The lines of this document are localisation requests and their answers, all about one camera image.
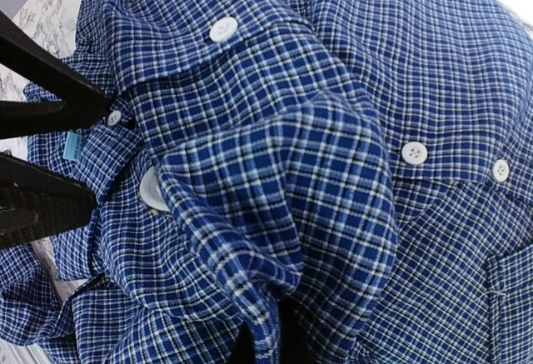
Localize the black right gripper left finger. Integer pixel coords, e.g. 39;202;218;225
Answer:
227;322;256;364

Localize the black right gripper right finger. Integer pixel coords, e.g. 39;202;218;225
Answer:
278;299;316;364

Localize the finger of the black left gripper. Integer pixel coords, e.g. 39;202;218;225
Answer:
1;154;97;250
1;14;111;139

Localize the blue plaid shirt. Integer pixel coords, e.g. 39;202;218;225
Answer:
1;0;532;363

